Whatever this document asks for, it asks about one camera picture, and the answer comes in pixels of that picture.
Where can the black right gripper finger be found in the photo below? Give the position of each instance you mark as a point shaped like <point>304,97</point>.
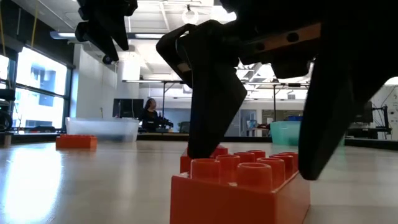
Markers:
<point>339,109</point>
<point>214,102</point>

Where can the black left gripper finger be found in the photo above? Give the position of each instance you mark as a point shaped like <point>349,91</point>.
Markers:
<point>115,31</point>
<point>96,39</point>

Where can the orange toy building block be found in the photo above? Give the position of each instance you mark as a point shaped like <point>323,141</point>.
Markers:
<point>185,163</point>
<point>76,142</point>
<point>233,202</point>

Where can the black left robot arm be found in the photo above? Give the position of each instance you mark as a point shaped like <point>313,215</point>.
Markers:
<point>5,109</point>

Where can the dark office chair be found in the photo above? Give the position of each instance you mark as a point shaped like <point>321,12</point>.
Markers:
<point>184,127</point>

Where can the black background machine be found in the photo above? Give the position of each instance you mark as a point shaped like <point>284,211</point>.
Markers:
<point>385,121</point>

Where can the green plastic bin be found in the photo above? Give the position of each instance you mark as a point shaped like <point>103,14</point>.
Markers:
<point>284,133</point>

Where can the person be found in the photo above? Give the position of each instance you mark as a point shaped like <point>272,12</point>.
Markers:
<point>150,119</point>

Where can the black computer monitor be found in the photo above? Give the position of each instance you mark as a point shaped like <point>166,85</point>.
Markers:
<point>127,108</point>

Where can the white round ceiling lamp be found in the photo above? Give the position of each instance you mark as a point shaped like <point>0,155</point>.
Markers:
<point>190,17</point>

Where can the clear plastic bin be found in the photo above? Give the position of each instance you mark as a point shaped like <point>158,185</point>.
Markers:
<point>102,130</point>

